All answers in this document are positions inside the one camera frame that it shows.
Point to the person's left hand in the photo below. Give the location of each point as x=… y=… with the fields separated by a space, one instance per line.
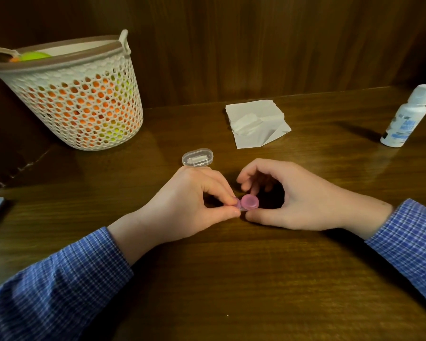
x=177 y=205

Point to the person's right hand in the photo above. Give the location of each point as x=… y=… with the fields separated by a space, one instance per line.
x=305 y=205

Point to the person's left middle finger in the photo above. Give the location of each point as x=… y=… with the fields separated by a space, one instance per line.
x=218 y=175

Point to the person's right thumb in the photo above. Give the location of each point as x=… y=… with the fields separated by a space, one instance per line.
x=264 y=216

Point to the person's left thumb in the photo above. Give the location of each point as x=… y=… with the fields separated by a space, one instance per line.
x=222 y=213

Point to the pink contact lens case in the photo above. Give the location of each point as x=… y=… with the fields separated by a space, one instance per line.
x=249 y=202

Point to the person's left forearm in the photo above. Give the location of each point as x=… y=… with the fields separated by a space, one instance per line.
x=56 y=276

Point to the person's right forearm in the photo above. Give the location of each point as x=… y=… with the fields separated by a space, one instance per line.
x=401 y=234

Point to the clear small plastic case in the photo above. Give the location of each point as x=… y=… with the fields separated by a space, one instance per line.
x=197 y=157

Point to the white crumpled tissue paper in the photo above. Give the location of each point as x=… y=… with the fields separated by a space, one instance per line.
x=257 y=124

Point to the pile of orange green balls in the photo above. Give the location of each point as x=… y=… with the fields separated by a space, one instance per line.
x=92 y=106

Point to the white perforated basket brown rim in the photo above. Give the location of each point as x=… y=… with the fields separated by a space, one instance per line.
x=85 y=99

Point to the white plastic solution bottle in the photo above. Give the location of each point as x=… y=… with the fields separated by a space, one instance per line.
x=404 y=118

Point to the green plastic ball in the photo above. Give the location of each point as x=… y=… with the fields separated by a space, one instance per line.
x=34 y=55

